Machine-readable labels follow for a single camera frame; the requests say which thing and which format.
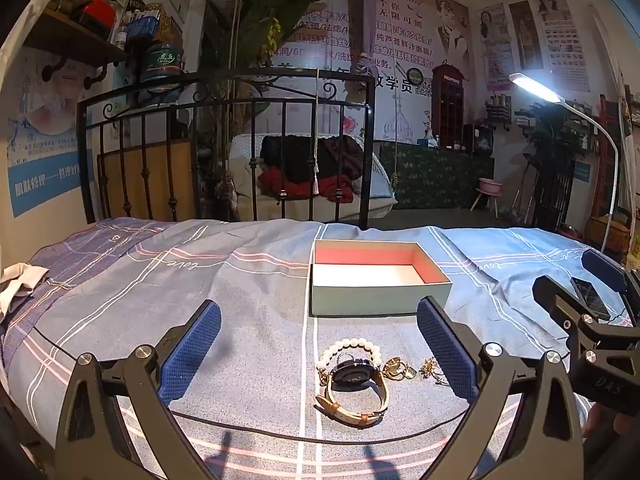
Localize orange wooden board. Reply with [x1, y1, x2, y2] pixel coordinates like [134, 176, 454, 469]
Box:
[97, 142, 197, 222]

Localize person's right hand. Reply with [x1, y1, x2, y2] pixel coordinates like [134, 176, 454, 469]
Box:
[581, 402, 640, 455]

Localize blue basket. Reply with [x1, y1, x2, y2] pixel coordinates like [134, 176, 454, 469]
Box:
[124, 14, 161, 42]

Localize white pearl bracelet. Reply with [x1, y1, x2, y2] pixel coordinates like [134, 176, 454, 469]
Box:
[317, 338, 384, 387]

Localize green floral cloth counter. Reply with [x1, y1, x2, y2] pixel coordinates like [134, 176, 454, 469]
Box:
[379, 141, 496, 209]

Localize narrow wall poster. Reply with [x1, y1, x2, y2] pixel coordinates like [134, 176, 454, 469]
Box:
[508, 0, 544, 71]

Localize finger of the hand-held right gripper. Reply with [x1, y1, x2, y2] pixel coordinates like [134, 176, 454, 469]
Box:
[581, 249, 640, 322]
[532, 275, 613, 342]

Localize light blue cushion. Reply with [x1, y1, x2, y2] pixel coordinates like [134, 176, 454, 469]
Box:
[350, 159, 397, 202]

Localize white tassel rope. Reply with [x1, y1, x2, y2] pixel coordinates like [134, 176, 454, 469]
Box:
[312, 67, 322, 197]

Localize dark potted plant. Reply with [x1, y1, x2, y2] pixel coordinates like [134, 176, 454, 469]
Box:
[524, 102, 587, 232]

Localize pale green box pink inside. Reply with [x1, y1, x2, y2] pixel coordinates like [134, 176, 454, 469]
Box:
[309, 239, 454, 317]

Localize black iron bed frame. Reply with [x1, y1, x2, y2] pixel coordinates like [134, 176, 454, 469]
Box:
[77, 67, 377, 229]

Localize swing hanging rope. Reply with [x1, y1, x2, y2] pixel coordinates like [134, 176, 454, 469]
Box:
[388, 50, 404, 192]

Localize large green leafy plant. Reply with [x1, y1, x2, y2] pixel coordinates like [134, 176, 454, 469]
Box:
[219, 0, 372, 77]

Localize red box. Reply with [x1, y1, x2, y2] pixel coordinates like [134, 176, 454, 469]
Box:
[82, 0, 119, 27]

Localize face wall poster blue band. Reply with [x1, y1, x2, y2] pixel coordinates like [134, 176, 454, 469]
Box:
[7, 54, 97, 219]

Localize black clothes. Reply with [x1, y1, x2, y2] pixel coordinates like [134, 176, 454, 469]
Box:
[259, 134, 362, 184]

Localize black watch tan leather strap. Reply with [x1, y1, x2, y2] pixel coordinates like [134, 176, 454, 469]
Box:
[314, 351, 391, 429]

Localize blue water jug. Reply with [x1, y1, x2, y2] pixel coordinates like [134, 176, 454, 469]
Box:
[139, 42, 184, 87]

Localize red clothes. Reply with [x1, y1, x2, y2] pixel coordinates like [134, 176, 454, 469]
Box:
[257, 167, 357, 204]

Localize wicker basket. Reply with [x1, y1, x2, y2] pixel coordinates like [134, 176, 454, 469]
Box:
[584, 214, 632, 257]

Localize beige cloth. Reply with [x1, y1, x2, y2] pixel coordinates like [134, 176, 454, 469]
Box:
[0, 262, 49, 322]

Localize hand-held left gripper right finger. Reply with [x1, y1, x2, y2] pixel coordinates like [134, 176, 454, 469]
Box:
[416, 296, 586, 480]

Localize pink stool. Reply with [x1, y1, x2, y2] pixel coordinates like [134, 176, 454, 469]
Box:
[470, 177, 504, 219]

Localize small wall organizer shelf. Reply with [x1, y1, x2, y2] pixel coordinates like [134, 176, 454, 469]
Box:
[486, 92, 514, 134]

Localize white wicker swing seat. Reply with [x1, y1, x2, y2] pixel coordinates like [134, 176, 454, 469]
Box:
[227, 132, 399, 222]

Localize wooden wall shelf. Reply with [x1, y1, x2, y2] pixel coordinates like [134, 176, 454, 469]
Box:
[22, 7, 134, 69]

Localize portrait chart wall poster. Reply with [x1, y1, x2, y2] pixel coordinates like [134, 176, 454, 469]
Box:
[532, 0, 591, 94]

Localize large printed wall banner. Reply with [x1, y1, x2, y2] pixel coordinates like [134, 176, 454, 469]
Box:
[270, 0, 472, 147]

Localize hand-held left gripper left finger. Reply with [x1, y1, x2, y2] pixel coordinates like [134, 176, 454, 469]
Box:
[55, 300, 223, 480]

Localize blue plaid bed sheet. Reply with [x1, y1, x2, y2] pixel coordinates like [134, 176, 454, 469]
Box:
[0, 217, 640, 480]

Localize white floor lamp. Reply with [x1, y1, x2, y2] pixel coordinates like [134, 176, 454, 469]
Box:
[508, 72, 624, 257]

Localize red phone booth cabinet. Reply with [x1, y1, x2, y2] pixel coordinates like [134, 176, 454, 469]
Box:
[430, 64, 466, 151]

